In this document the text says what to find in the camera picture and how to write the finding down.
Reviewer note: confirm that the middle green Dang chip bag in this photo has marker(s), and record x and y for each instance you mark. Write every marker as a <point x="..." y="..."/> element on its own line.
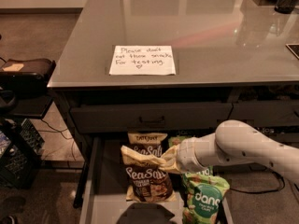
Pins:
<point x="206" y="172"/>

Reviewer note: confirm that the green dang chip bag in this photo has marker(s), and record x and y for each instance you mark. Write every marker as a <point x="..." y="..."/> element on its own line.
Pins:
<point x="204" y="194"/>
<point x="206" y="172"/>
<point x="173" y="141"/>

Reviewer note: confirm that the dark tablet on counter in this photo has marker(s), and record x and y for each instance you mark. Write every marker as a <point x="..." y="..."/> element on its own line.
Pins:
<point x="294" y="49"/>

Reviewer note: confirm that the open middle drawer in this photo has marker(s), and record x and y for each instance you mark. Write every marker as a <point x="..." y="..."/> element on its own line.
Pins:
<point x="104" y="199"/>

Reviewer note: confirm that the white handwritten paper note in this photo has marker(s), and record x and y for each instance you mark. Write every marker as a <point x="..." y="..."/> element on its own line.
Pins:
<point x="142" y="61"/>

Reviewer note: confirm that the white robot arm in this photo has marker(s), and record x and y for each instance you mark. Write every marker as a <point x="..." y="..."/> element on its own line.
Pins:
<point x="234" y="142"/>

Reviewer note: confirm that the black plastic crate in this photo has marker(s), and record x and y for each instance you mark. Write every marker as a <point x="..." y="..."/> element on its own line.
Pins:
<point x="20" y="158"/>

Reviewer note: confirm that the rear green Dang chip bag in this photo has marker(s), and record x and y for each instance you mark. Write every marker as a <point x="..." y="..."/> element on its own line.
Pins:
<point x="173" y="141"/>

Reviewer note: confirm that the right middle drawer front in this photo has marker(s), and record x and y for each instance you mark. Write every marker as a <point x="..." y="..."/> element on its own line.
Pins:
<point x="284" y="137"/>

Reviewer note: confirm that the front green Dang chip bag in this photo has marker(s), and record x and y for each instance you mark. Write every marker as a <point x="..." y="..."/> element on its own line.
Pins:
<point x="204" y="194"/>

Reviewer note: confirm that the top left drawer front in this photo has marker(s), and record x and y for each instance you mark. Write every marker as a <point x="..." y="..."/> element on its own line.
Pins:
<point x="148" y="117"/>

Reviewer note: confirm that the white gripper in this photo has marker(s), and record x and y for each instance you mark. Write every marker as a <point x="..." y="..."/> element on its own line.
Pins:
<point x="186" y="155"/>

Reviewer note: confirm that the grey desk cabinet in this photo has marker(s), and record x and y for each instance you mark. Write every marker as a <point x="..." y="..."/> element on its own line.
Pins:
<point x="225" y="51"/>

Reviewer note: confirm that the brown sea salt chip bag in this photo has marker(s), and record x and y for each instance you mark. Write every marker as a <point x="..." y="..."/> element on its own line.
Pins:
<point x="147" y="182"/>
<point x="147" y="143"/>

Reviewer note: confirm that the top right drawer front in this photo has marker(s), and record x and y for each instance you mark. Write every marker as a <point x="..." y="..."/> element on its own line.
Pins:
<point x="267" y="113"/>

